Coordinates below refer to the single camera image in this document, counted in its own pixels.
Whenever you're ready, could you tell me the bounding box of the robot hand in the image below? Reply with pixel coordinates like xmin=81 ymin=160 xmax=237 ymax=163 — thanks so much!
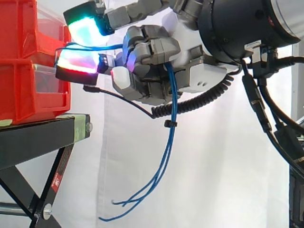
xmin=55 ymin=0 xmax=238 ymax=106

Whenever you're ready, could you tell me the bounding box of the blue cable bundle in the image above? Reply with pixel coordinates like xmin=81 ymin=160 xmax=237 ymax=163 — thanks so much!
xmin=55 ymin=41 xmax=178 ymax=223

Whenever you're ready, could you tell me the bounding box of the red bin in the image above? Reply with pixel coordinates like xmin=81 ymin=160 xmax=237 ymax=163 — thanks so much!
xmin=0 ymin=57 xmax=72 ymax=126
xmin=0 ymin=0 xmax=72 ymax=60

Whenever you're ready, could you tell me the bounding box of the black stand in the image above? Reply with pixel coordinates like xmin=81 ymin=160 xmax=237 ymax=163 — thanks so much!
xmin=0 ymin=113 xmax=92 ymax=228

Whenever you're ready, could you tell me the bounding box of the dark equipment rack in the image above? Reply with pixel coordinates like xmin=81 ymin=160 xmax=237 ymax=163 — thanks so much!
xmin=287 ymin=114 xmax=304 ymax=228

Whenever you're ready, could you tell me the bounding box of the thin black cable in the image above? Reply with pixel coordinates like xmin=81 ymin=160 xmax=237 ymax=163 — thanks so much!
xmin=83 ymin=85 xmax=155 ymax=118

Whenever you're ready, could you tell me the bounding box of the black coiled cable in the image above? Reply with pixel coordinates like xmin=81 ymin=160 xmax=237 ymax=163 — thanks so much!
xmin=151 ymin=70 xmax=241 ymax=119

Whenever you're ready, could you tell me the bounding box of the thick black cable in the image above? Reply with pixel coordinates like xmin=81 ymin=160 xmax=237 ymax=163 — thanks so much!
xmin=240 ymin=58 xmax=304 ymax=170
xmin=273 ymin=55 xmax=304 ymax=70
xmin=257 ymin=76 xmax=304 ymax=130

